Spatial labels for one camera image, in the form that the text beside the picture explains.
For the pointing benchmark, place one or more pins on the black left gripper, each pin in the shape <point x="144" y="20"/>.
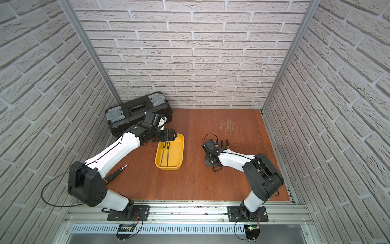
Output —
<point x="167" y="134"/>

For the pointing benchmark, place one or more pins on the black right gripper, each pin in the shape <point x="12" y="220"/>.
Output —
<point x="207" y="162"/>

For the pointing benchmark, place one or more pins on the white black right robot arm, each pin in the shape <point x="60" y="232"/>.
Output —
<point x="263" y="177"/>

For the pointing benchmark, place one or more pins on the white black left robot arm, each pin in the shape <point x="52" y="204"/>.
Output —
<point x="86" y="180"/>

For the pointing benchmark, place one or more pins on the yellow plastic storage tray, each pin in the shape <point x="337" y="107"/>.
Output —
<point x="175" y="155"/>

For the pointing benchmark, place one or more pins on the black plastic toolbox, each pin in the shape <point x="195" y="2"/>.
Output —
<point x="122" y="116"/>

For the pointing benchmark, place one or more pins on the right controller circuit board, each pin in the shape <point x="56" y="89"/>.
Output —
<point x="252" y="232"/>

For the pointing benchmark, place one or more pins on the controller circuit board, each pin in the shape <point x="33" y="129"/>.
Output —
<point x="126" y="231"/>
<point x="252" y="232"/>

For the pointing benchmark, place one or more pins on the left controller circuit board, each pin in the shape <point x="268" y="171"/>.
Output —
<point x="126" y="231"/>

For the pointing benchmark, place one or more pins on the black orange screwdriver handle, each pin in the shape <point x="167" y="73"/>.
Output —
<point x="114" y="175"/>

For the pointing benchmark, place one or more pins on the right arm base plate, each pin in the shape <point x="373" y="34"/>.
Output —
<point x="242" y="213"/>

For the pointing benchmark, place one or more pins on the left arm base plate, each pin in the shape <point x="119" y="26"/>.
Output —
<point x="131" y="213"/>

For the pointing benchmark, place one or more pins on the aluminium front rail frame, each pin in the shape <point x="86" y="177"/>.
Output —
<point x="288" y="221"/>

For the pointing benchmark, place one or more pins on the aluminium left corner post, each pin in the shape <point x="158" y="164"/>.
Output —
<point x="85" y="40"/>

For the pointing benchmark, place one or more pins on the aluminium corner post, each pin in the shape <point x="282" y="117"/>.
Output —
<point x="85" y="40"/>
<point x="312" y="8"/>

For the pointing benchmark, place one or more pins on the aluminium right corner post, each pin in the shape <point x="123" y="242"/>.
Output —
<point x="312" y="8"/>

